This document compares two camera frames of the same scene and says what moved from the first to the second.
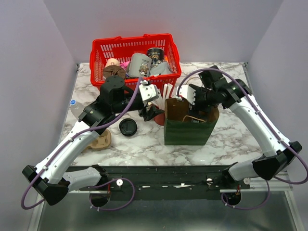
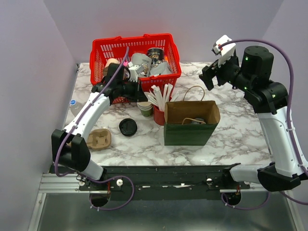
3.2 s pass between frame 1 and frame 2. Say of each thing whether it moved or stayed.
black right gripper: moved
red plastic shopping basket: stayed
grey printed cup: stayed
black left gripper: moved
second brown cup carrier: stayed
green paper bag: stayed
